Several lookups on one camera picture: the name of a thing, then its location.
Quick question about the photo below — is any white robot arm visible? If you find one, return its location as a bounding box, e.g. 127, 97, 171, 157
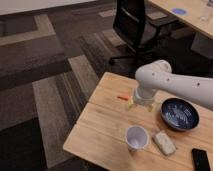
133, 60, 213, 110

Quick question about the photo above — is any dark blue bowl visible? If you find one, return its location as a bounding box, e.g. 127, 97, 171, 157
161, 98, 199, 131

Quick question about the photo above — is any clear glass on far table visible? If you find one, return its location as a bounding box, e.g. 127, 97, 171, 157
201, 0, 213, 21

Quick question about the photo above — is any wooden far table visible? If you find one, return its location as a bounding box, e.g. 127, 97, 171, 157
148, 0, 213, 39

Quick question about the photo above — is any blue round disc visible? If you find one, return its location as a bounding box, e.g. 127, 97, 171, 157
172, 8, 187, 15

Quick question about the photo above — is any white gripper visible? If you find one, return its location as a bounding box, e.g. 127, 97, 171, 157
126, 87, 156, 112

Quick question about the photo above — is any orange marker pen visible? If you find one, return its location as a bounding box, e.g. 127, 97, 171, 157
117, 96, 129, 101

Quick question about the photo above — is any black smartphone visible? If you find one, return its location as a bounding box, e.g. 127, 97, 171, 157
192, 148, 211, 171

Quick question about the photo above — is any white sponge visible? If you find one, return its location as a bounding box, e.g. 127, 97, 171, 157
153, 131, 176, 156

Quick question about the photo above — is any black office chair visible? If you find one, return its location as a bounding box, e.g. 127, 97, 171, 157
109, 0, 175, 65

